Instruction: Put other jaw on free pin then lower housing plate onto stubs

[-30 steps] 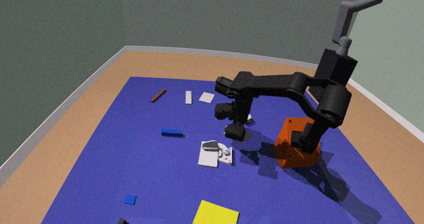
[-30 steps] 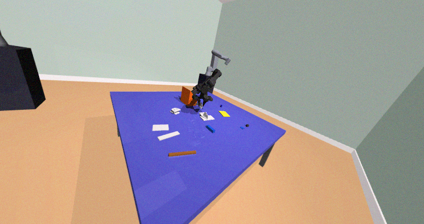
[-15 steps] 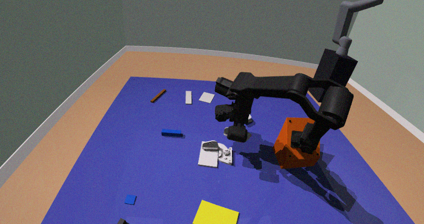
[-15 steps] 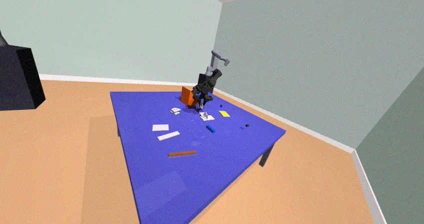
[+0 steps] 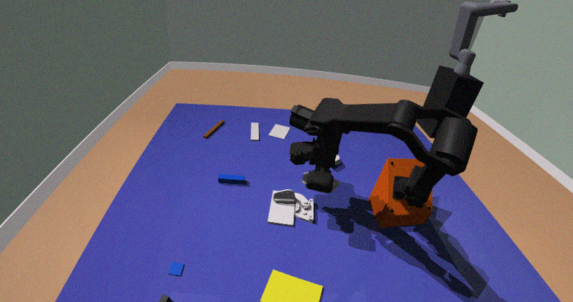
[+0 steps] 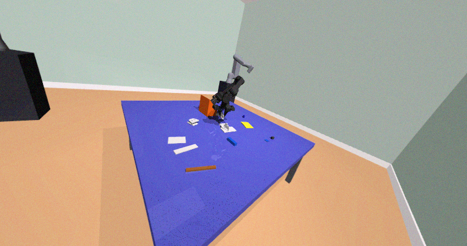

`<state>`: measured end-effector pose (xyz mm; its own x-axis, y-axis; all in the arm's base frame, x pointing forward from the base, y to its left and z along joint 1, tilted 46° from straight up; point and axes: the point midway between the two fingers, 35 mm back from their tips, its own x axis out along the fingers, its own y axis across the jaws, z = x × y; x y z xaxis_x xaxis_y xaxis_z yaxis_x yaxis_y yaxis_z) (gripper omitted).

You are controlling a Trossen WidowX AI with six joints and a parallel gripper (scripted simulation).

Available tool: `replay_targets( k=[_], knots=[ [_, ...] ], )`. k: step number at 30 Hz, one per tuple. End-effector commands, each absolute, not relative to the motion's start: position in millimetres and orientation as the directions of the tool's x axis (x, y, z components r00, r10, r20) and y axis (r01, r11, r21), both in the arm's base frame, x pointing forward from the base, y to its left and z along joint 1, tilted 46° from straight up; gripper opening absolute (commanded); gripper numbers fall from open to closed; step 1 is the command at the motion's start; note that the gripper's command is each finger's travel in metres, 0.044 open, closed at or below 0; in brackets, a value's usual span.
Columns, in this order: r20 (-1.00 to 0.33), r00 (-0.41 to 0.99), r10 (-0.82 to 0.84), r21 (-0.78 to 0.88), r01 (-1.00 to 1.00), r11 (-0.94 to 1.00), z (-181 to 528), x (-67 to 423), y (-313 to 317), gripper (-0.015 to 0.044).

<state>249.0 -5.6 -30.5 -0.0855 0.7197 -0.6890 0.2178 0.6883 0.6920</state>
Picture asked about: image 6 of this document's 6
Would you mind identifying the brown flat bar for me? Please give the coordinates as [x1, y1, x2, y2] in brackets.
[186, 165, 216, 172]

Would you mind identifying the blue rectangular block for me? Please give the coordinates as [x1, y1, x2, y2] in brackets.
[227, 137, 237, 146]

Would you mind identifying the white flat bar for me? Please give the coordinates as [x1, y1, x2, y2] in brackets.
[174, 144, 198, 155]

